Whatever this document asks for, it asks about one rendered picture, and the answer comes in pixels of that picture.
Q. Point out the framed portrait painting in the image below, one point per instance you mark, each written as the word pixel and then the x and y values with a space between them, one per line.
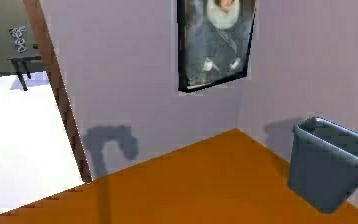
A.
pixel 217 43

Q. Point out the grey waste bin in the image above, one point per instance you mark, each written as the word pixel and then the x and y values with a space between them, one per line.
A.
pixel 323 166

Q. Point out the black table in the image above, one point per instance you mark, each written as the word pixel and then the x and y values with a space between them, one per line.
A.
pixel 22 63

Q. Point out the black and white wall ornament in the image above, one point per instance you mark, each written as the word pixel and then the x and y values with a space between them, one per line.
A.
pixel 19 39

